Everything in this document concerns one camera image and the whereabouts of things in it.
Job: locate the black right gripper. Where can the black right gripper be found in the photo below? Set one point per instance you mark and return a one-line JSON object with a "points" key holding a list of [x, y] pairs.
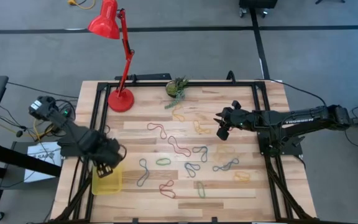
{"points": [[239, 119]]}

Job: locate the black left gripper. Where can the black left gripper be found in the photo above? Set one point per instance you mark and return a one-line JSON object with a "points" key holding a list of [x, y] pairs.
{"points": [[104, 146]]}

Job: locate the yellow translucent plastic bin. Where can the yellow translucent plastic bin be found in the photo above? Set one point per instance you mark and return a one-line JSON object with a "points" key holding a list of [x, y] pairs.
{"points": [[110, 186]]}

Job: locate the yellow rubber band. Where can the yellow rubber band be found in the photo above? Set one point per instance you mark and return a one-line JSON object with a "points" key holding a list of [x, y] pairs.
{"points": [[199, 127], [178, 115], [219, 151], [241, 176]]}

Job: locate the red rubber band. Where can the red rubber band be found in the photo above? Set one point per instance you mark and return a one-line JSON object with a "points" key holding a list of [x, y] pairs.
{"points": [[154, 124], [178, 147], [166, 188]]}

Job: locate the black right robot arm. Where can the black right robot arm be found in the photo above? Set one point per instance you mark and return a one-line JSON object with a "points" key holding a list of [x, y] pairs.
{"points": [[306, 118]]}

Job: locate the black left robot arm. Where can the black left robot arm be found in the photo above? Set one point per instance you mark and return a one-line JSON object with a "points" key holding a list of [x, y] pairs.
{"points": [[57, 119]]}

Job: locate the potted succulent plant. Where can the potted succulent plant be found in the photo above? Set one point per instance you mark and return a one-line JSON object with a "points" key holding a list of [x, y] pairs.
{"points": [[174, 88]]}

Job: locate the white paper sheet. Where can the white paper sheet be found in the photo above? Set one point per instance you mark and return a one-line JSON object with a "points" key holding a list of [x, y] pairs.
{"points": [[39, 155]]}

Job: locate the red desk lamp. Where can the red desk lamp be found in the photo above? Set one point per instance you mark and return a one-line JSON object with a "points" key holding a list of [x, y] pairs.
{"points": [[121, 99]]}

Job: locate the black flat bar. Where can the black flat bar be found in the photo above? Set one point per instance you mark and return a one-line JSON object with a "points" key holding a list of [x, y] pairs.
{"points": [[148, 76]]}

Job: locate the black wheeled cart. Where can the black wheeled cart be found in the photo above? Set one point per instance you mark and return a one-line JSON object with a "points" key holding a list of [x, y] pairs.
{"points": [[256, 3]]}

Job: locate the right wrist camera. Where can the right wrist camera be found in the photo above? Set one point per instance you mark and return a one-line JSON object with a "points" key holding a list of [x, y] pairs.
{"points": [[236, 104]]}

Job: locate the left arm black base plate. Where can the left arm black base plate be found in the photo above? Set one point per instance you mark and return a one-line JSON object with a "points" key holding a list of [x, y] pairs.
{"points": [[65, 151]]}

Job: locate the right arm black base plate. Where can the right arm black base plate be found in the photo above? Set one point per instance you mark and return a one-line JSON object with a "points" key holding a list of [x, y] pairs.
{"points": [[294, 151]]}

